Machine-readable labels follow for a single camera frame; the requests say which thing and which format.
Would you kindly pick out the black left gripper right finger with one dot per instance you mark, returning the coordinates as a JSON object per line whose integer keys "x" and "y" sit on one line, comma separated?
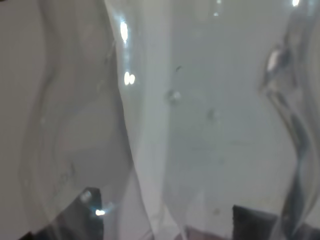
{"x": 250, "y": 224}

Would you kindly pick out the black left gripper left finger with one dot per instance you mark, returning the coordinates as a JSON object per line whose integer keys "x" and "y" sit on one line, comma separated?
{"x": 77, "y": 222}

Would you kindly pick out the clear plastic water bottle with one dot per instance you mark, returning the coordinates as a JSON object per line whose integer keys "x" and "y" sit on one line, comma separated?
{"x": 177, "y": 110}

